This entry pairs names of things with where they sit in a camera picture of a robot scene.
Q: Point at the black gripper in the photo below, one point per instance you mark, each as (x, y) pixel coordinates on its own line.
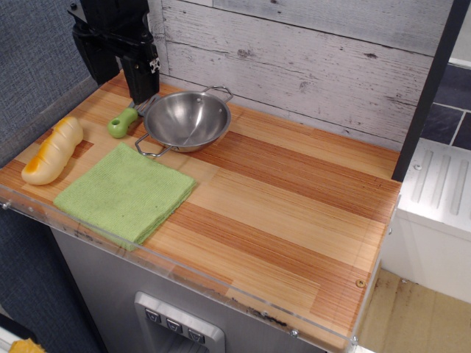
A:
(106, 30)

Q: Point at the silver metal bowl with handles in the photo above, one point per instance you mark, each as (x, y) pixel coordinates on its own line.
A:
(187, 121)

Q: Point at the yellow toy bread loaf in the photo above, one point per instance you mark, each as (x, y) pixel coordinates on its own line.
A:
(54, 153)

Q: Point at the green folded cloth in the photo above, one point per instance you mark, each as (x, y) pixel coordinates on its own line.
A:
(126, 196)

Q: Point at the clear acrylic front guard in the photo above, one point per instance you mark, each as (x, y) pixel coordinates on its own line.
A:
(108, 277)

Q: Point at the grey toy fridge dispenser panel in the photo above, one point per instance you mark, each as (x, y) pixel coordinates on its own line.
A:
(166, 328)

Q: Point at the yellow object bottom left corner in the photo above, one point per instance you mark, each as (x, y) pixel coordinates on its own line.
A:
(26, 346)

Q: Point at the white toy sink unit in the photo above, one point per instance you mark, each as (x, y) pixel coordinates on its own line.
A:
(429, 236)

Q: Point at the green handled grey toy spatula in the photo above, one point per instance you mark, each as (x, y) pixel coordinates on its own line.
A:
(119, 125)

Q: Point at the black right vertical post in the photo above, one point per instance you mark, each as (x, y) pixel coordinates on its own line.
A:
(441, 58)

